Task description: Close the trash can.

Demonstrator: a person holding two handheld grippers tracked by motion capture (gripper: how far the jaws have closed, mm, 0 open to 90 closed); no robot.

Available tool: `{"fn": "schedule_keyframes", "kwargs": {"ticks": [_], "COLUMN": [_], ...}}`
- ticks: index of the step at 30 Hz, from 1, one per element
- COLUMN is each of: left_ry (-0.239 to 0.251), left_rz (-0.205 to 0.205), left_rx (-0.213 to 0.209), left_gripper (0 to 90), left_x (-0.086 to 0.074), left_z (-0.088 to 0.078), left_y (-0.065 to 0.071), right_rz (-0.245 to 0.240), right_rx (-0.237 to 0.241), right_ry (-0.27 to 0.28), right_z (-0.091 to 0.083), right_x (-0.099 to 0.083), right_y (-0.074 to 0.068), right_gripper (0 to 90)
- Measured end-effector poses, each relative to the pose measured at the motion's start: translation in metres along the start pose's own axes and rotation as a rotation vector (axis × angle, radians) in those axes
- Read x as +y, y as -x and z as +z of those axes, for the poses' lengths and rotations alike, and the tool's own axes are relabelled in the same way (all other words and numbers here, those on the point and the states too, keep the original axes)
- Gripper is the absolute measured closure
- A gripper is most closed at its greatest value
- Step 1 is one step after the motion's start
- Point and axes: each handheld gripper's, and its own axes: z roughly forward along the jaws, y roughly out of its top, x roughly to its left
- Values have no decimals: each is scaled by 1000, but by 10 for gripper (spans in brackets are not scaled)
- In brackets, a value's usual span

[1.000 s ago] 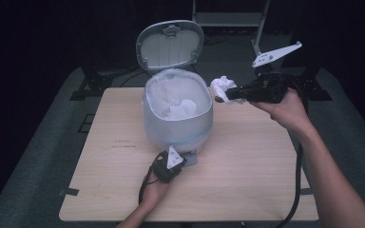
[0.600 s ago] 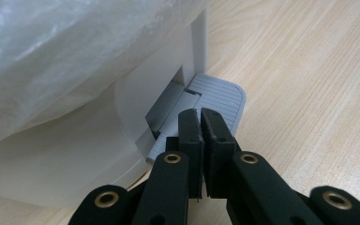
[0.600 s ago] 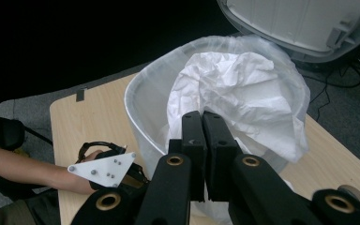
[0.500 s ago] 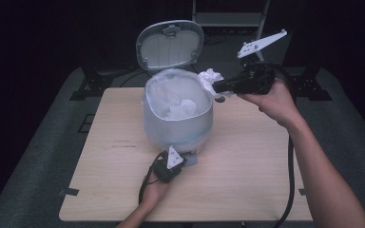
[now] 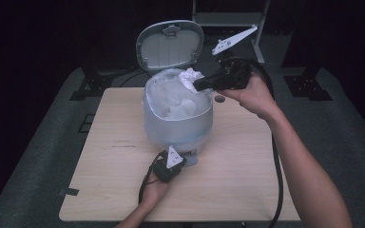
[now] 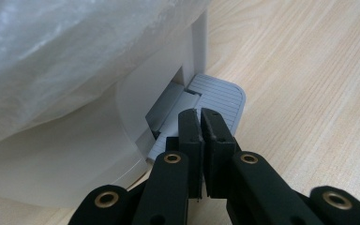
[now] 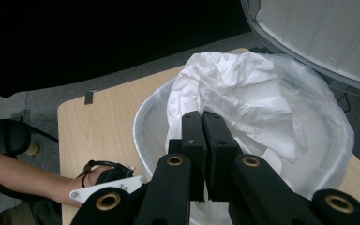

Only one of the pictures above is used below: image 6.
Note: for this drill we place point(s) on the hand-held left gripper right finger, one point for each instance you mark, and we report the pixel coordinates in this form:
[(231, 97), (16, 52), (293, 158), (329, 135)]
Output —
[(217, 146)]

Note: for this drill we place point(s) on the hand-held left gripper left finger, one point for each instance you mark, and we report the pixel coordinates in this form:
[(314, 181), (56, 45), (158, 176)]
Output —
[(193, 146)]

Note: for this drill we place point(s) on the clear plastic bin liner bag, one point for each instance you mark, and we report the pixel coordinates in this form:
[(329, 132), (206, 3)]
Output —
[(59, 56)]

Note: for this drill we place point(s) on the grey bin foot pedal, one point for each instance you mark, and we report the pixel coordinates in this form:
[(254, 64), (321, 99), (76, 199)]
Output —
[(222, 97)]

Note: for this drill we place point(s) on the white pedal trash bin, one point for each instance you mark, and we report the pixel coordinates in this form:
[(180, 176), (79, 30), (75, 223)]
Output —
[(75, 162)]

